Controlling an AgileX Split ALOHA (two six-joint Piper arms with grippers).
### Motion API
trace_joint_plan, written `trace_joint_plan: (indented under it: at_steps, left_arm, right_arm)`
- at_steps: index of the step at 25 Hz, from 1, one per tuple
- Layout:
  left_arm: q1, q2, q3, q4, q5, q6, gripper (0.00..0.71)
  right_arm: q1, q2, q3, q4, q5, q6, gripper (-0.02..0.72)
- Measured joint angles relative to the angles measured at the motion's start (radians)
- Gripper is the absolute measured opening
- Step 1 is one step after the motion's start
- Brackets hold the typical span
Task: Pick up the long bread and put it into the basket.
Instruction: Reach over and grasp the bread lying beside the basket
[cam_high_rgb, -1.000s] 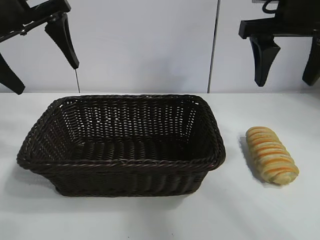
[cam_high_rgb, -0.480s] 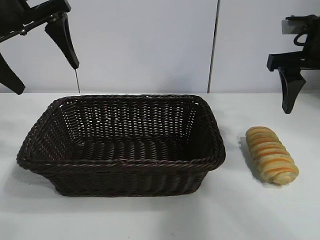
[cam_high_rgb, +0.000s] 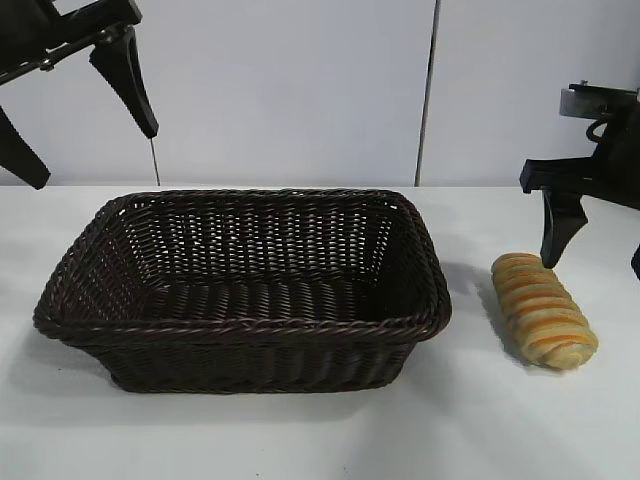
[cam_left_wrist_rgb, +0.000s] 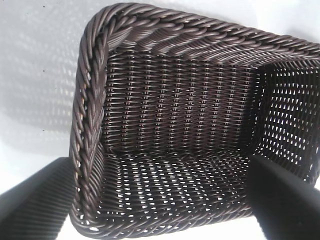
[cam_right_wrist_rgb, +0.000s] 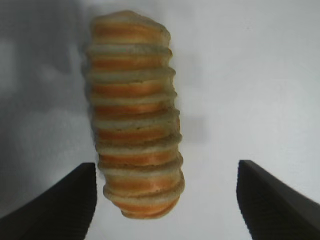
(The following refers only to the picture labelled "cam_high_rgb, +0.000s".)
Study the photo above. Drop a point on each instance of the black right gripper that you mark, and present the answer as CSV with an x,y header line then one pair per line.
x,y
615,175

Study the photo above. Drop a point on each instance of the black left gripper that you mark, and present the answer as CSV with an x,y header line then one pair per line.
x,y
50,30

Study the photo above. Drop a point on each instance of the long striped bread loaf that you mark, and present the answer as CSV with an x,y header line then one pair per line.
x,y
545,315

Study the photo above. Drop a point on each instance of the dark brown wicker basket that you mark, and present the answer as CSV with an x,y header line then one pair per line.
x,y
250,340

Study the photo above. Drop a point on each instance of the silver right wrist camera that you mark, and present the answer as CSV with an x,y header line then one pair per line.
x,y
580,102

